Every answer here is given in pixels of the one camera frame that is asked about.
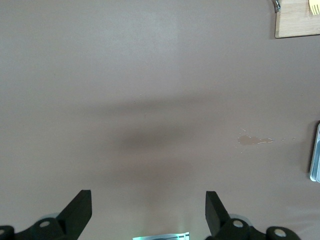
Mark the silver digital kitchen scale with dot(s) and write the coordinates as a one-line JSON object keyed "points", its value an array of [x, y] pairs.
{"points": [[316, 155]]}

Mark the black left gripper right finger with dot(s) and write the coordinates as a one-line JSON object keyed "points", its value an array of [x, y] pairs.
{"points": [[220, 220]]}

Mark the wooden cutting board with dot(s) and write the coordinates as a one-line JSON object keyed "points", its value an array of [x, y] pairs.
{"points": [[295, 22]]}

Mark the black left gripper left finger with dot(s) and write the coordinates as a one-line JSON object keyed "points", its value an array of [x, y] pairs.
{"points": [[72, 220]]}

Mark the yellow plastic fork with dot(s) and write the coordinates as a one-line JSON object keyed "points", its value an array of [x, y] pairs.
{"points": [[315, 6]]}

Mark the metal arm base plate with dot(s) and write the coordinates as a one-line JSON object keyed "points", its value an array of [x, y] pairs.
{"points": [[160, 237]]}

